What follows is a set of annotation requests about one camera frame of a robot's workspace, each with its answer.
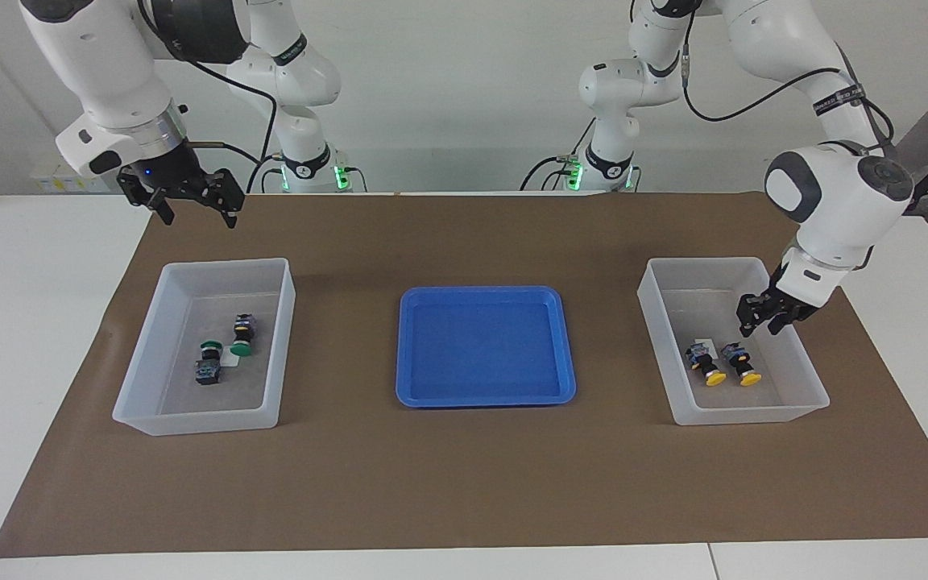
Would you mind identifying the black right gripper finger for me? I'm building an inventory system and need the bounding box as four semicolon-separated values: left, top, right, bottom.
115;172;177;227
207;167;247;230

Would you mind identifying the yellow push button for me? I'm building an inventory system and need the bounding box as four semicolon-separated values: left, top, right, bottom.
685;341;728;388
720;341;764;388

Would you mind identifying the green button with yellow band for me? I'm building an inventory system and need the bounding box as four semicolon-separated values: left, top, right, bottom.
230;313;260;358

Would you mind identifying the green push button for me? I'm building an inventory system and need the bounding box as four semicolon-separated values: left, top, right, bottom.
194;341;224;387

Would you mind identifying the translucent white plastic box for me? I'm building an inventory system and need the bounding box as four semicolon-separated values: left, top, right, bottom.
112;258;297;437
637;257;831;426

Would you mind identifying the white yellow-labelled power strip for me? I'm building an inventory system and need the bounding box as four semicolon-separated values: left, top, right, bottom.
29;164;107;195

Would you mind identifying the blue plastic tray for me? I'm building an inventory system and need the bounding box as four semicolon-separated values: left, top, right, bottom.
396;286;577;409

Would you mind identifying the brown paper mat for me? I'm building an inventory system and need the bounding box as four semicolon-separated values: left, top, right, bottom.
0;191;928;559

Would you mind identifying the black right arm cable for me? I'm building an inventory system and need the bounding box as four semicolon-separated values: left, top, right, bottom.
138;0;281;194

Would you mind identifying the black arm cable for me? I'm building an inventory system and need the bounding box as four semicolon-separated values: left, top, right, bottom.
138;0;281;194
677;0;897;151

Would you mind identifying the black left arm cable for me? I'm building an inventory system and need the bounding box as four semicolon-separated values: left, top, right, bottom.
677;0;897;151

